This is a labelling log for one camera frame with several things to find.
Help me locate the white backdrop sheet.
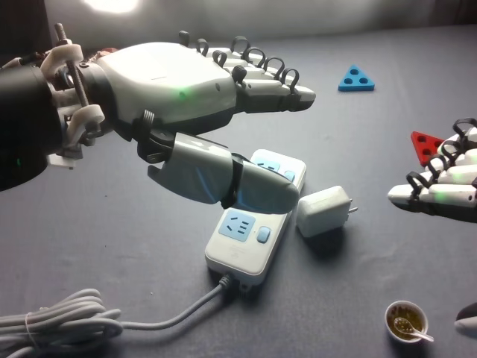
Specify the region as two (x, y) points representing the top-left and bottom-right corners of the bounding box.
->
(44, 0), (477, 45)

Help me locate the red triangle block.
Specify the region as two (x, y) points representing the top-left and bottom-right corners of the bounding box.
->
(410, 131), (446, 168)

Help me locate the small white spoon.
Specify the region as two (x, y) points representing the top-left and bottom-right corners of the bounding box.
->
(393, 316), (435, 342)

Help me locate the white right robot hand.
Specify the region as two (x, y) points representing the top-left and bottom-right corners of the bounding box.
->
(387, 117), (477, 331)

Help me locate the grey power strip cable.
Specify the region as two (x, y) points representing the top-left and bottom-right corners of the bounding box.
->
(0, 274), (234, 358)

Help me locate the dark brown curtain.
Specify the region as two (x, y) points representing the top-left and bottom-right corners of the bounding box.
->
(0, 0), (49, 64)

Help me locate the white charger plug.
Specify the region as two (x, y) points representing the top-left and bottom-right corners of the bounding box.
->
(296, 185), (359, 239)

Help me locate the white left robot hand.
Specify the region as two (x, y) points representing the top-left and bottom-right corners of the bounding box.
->
(95, 30), (318, 214)

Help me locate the grey table cloth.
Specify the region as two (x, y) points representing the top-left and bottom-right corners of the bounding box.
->
(0, 24), (477, 358)

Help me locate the white power strip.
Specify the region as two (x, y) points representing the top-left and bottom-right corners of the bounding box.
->
(203, 148), (307, 288)

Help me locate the blue triangle block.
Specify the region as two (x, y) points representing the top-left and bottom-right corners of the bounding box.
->
(338, 63), (376, 92)

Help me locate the small bowl of soup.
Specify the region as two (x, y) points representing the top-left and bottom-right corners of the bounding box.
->
(384, 300), (429, 342)

